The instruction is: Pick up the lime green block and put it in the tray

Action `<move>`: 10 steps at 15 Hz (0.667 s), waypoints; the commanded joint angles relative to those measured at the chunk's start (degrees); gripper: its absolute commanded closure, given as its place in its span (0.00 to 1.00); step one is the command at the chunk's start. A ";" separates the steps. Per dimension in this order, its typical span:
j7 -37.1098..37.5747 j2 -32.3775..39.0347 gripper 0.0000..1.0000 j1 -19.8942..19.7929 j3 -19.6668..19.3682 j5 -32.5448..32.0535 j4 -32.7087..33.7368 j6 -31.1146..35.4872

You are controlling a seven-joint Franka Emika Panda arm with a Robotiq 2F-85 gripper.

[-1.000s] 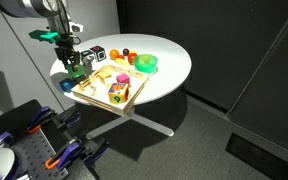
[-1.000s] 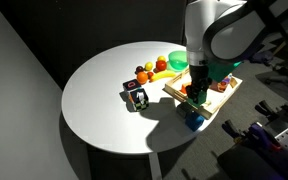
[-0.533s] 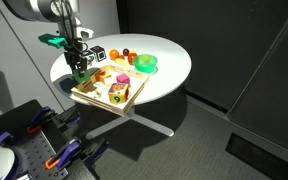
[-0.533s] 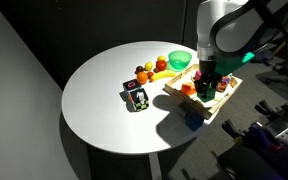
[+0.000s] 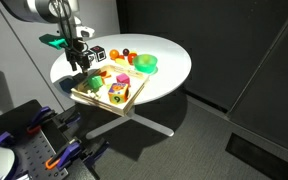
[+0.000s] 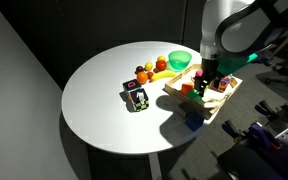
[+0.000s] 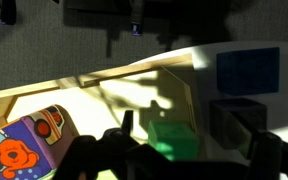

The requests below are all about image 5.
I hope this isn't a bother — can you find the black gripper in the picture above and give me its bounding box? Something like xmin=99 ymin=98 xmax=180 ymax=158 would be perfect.
xmin=63 ymin=38 xmax=92 ymax=75

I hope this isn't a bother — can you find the green block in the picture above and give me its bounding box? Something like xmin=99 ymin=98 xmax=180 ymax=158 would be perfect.
xmin=87 ymin=75 xmax=104 ymax=90

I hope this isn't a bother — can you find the orange block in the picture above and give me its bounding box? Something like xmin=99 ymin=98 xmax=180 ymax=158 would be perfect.
xmin=98 ymin=70 xmax=112 ymax=80

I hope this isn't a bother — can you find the pink block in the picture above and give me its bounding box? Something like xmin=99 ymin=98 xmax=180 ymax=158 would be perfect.
xmin=115 ymin=73 xmax=131 ymax=85

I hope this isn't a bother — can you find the light wooden tray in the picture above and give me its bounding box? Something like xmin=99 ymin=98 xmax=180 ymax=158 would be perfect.
xmin=70 ymin=64 xmax=151 ymax=117

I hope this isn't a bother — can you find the orange toy fruit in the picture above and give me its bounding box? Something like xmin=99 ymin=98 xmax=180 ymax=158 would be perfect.
xmin=109 ymin=49 xmax=120 ymax=60

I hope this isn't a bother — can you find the yellow toy banana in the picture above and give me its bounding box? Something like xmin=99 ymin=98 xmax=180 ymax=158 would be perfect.
xmin=114 ymin=57 xmax=130 ymax=67

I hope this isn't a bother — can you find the colourful plush picture cube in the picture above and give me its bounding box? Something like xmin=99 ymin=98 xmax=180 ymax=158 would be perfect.
xmin=107 ymin=82 xmax=130 ymax=105

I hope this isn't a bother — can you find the red toy tomato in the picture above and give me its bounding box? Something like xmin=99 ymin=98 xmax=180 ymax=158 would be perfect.
xmin=127 ymin=52 xmax=138 ymax=66

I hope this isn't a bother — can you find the black spring clamp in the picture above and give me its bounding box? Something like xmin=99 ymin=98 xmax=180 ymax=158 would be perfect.
xmin=55 ymin=111 xmax=82 ymax=131
xmin=83 ymin=138 xmax=110 ymax=164

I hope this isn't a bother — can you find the purple clamp orange tip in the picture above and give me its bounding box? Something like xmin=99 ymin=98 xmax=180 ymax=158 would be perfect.
xmin=26 ymin=105 xmax=57 ymax=134
xmin=44 ymin=139 xmax=83 ymax=171

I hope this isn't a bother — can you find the green translucent plastic bowl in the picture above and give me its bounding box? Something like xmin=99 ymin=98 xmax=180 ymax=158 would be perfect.
xmin=132 ymin=53 xmax=159 ymax=74

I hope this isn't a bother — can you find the black perforated pegboard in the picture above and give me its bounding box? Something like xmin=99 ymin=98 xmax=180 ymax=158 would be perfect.
xmin=13 ymin=128 xmax=68 ymax=180

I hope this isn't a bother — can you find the purple spring clamp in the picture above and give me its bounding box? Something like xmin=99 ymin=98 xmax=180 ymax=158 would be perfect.
xmin=0 ymin=130 xmax=15 ymax=148

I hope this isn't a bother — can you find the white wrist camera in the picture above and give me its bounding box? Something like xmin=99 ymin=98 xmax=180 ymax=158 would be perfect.
xmin=73 ymin=24 xmax=96 ymax=39

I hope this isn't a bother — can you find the teal camera mount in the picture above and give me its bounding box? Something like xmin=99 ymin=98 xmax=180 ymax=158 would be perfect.
xmin=38 ymin=33 xmax=68 ymax=50

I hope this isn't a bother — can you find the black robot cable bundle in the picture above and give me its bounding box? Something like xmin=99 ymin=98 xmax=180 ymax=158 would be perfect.
xmin=48 ymin=0 xmax=82 ymax=51

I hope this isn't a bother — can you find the white table pedestal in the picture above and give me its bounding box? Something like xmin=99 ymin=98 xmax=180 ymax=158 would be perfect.
xmin=85 ymin=108 xmax=175 ymax=140

